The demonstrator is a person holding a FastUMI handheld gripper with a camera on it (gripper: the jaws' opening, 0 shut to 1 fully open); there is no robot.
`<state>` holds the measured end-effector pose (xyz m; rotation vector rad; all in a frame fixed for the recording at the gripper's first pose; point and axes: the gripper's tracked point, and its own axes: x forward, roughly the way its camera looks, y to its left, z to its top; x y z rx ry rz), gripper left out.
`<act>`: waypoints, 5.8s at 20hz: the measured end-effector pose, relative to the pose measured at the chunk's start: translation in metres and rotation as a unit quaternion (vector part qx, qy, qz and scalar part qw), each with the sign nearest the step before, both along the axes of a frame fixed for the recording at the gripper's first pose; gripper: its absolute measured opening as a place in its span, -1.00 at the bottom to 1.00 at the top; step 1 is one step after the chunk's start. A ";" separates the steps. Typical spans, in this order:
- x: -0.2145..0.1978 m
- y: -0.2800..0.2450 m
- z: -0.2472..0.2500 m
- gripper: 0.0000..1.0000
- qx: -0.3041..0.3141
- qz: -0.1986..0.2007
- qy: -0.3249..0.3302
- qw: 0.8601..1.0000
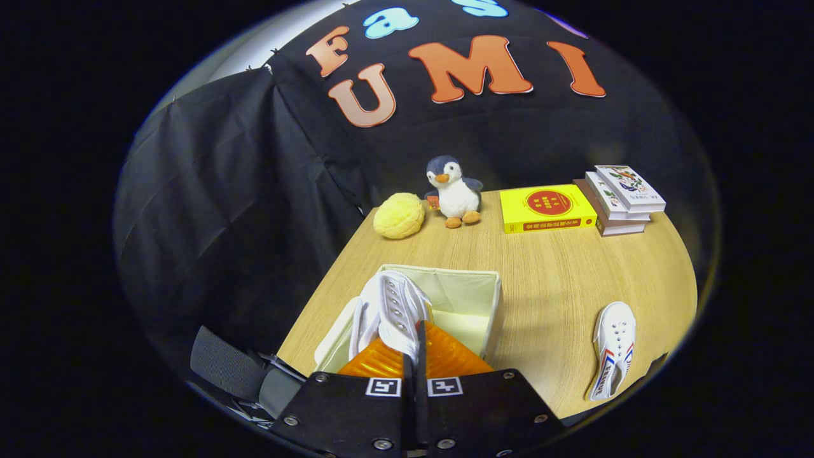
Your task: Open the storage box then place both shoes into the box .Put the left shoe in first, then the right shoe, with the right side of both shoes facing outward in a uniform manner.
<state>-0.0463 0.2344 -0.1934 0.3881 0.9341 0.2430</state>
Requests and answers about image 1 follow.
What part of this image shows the white canvas shoe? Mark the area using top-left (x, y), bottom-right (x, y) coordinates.
top-left (348, 270), bottom-right (434, 364)
top-left (585, 301), bottom-right (637, 403)

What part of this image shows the white thin book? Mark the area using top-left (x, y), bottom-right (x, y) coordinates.
top-left (584, 172), bottom-right (652, 222)

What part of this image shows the brown cover book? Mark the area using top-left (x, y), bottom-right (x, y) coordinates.
top-left (572, 178), bottom-right (647, 237)

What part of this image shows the penguin plush toy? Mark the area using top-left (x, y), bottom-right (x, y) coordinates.
top-left (424, 155), bottom-right (484, 230)

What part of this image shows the yellow book with red circle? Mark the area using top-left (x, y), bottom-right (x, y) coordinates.
top-left (499, 184), bottom-right (598, 235)

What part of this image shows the black backdrop cloth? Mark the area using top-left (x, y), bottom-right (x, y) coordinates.
top-left (114, 0), bottom-right (719, 382)

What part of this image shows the black flat strap piece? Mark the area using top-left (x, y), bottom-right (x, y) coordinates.
top-left (626, 352), bottom-right (670, 390)

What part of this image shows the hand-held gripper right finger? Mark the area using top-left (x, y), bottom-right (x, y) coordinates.
top-left (417, 320), bottom-right (565, 458)

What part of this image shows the white illustrated book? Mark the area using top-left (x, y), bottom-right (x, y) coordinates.
top-left (595, 165), bottom-right (667, 213)

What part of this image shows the cream fabric storage box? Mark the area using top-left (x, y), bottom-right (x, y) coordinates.
top-left (314, 264), bottom-right (503, 375)

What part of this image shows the yellow round bread plush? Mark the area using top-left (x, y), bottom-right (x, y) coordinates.
top-left (373, 193), bottom-right (425, 240)

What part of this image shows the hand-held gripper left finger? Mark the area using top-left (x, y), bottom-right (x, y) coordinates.
top-left (270, 336), bottom-right (416, 458)

